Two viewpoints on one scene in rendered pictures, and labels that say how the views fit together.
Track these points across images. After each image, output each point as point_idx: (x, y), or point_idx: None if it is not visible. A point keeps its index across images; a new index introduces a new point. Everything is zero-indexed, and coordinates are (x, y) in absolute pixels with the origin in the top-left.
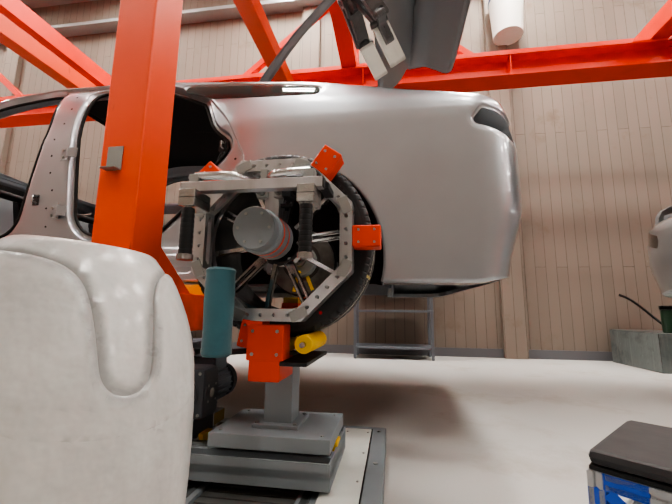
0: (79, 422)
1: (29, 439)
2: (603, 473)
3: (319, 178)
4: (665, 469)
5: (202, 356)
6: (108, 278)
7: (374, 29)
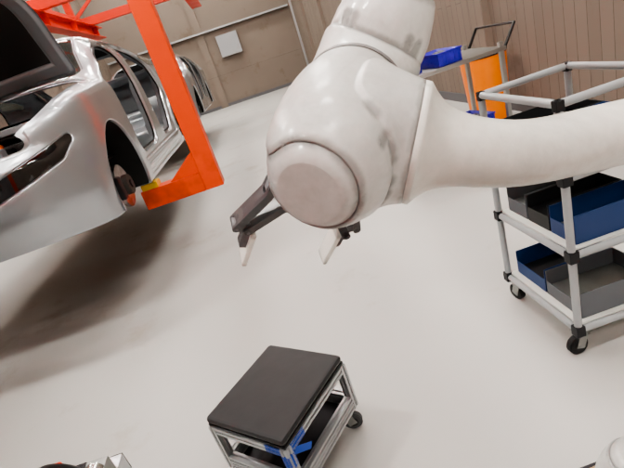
0: None
1: None
2: (289, 444)
3: (123, 461)
4: (301, 411)
5: None
6: None
7: (341, 236)
